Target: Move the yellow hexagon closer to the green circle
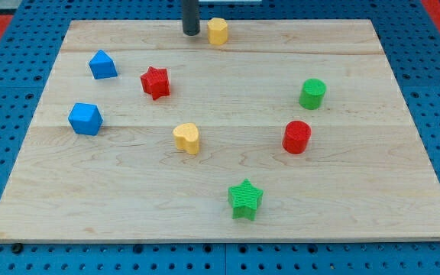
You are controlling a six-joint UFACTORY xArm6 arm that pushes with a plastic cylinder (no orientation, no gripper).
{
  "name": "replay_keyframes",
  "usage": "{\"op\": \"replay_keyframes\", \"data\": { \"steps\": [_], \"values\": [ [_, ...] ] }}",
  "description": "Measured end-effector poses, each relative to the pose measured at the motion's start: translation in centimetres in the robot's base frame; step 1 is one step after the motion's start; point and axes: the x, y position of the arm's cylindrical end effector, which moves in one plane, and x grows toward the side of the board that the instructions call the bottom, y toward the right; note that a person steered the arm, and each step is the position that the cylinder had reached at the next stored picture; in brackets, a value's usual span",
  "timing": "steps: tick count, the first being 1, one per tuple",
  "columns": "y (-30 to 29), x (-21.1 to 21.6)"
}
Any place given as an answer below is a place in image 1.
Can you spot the yellow hexagon block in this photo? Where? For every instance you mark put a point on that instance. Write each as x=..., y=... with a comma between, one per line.
x=217, y=31

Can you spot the yellow heart block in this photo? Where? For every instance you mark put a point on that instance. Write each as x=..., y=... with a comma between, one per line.
x=186, y=137

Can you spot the light wooden board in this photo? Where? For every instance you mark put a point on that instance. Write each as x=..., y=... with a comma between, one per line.
x=364, y=176

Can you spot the blue cube block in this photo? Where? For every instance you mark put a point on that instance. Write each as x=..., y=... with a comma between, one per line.
x=85, y=119

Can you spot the blue triangle block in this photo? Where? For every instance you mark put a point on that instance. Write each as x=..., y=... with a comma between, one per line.
x=102, y=66

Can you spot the red star block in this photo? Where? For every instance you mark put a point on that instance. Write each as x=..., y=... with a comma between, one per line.
x=155, y=82

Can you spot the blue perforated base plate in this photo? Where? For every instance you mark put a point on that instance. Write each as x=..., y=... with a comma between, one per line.
x=29, y=47

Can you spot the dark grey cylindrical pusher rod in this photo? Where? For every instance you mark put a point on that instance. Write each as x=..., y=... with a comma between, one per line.
x=190, y=17

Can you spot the green cylinder block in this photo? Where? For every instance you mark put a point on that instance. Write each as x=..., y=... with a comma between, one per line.
x=312, y=94

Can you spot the red cylinder block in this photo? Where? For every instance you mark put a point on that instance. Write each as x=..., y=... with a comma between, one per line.
x=296, y=137

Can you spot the green star block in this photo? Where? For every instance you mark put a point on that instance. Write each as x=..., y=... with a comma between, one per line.
x=245, y=199

